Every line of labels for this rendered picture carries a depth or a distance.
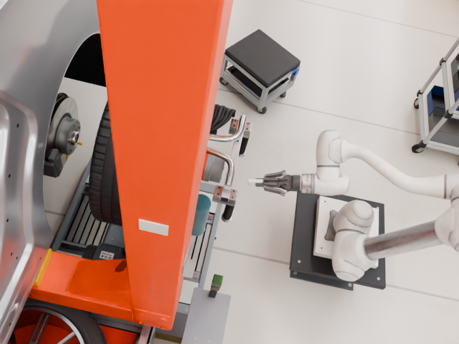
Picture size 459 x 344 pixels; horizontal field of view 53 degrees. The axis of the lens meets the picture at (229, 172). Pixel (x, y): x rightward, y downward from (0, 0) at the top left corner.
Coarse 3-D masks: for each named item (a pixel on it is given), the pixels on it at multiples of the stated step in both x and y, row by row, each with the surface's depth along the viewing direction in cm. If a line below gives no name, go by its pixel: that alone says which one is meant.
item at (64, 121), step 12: (60, 96) 187; (60, 108) 182; (72, 108) 196; (60, 120) 185; (72, 120) 189; (48, 132) 177; (60, 132) 185; (72, 132) 190; (48, 144) 179; (60, 144) 186; (60, 156) 195
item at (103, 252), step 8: (88, 248) 217; (96, 248) 219; (104, 248) 213; (112, 248) 214; (120, 248) 214; (88, 256) 214; (96, 256) 211; (104, 256) 211; (112, 256) 212; (120, 256) 217
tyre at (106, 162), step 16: (96, 144) 162; (112, 144) 162; (96, 160) 162; (112, 160) 162; (96, 176) 164; (112, 176) 164; (96, 192) 168; (112, 192) 168; (96, 208) 174; (112, 208) 173
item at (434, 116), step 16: (448, 64) 310; (448, 80) 302; (432, 96) 333; (448, 96) 295; (432, 112) 320; (448, 112) 286; (432, 128) 314; (448, 128) 317; (416, 144) 322; (448, 144) 314
